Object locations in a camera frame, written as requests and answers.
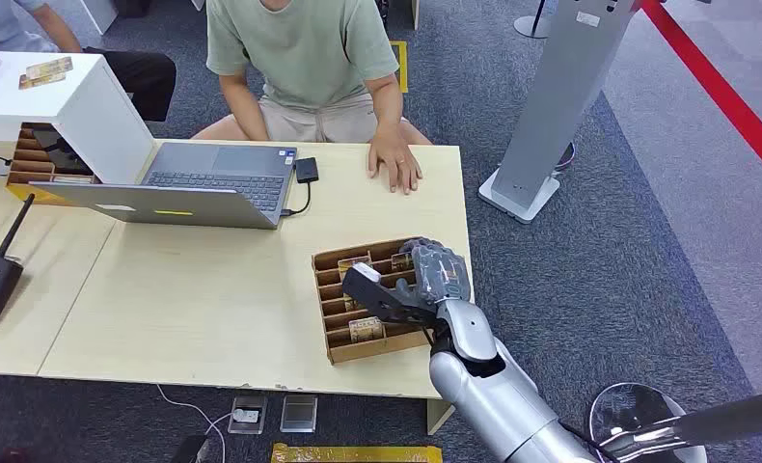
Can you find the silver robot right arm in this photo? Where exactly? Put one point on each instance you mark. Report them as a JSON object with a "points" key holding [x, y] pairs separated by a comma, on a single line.
{"points": [[496, 390]]}

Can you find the chrome stanchion post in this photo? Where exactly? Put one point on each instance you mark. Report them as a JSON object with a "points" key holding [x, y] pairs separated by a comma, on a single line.
{"points": [[649, 428]]}

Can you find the grey kiosk stand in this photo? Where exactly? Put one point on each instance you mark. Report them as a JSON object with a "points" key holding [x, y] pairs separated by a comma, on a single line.
{"points": [[560, 96]]}

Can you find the grey floor socket box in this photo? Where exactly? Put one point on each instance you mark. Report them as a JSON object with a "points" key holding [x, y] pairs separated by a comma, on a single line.
{"points": [[248, 415]]}

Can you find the wooden slotted organizer in box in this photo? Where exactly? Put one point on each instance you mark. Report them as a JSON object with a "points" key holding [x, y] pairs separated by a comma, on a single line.
{"points": [[26, 166]]}

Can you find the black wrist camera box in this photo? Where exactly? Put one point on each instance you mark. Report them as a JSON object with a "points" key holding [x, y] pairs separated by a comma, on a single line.
{"points": [[378, 294]]}

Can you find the person's left hand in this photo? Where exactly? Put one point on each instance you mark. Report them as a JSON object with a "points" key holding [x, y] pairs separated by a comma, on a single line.
{"points": [[394, 163]]}

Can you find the patterned cards stack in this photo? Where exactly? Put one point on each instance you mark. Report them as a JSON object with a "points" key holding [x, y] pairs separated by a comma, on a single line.
{"points": [[45, 71]]}

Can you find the patterned card in tray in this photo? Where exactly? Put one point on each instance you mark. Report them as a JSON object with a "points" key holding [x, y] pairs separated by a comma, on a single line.
{"points": [[353, 265], [400, 261], [366, 330]]}

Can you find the yellow floor marker tape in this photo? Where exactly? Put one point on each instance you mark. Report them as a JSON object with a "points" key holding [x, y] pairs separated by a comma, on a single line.
{"points": [[401, 67]]}

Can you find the round stanchion base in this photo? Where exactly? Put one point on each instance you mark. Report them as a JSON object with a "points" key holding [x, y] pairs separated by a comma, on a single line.
{"points": [[531, 27]]}

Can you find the wooden table leg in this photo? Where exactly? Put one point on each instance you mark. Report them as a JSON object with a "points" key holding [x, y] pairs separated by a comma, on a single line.
{"points": [[438, 416]]}

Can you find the black device in organizer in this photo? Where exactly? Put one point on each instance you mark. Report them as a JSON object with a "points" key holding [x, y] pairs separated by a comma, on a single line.
{"points": [[61, 153]]}

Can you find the white open box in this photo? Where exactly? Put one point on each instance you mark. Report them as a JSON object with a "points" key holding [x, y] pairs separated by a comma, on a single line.
{"points": [[93, 115]]}

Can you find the person at side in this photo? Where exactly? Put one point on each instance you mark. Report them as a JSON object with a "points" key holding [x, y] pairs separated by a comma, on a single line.
{"points": [[132, 76]]}

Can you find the yellow floor tape strip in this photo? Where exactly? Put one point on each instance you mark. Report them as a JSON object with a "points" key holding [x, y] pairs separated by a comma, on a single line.
{"points": [[355, 454]]}

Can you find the grey open laptop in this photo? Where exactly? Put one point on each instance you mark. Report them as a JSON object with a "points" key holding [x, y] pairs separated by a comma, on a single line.
{"points": [[221, 172]]}

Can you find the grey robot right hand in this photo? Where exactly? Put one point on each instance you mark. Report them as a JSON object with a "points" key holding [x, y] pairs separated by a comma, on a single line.
{"points": [[442, 275]]}

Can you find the grey floor cover plate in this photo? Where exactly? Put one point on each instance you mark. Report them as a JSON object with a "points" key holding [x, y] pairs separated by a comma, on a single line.
{"points": [[299, 414]]}

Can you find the wooden slotted card tray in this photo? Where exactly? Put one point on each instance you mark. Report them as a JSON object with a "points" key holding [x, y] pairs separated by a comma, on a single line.
{"points": [[381, 345]]}

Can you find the person seated at desk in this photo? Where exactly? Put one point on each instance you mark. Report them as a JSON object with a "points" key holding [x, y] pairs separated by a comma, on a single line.
{"points": [[304, 57]]}

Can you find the black usb hub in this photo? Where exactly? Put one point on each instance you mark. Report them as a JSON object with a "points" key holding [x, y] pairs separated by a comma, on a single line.
{"points": [[307, 170]]}

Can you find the red barrier belt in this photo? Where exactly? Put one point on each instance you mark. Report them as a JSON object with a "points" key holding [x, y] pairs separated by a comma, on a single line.
{"points": [[713, 83]]}

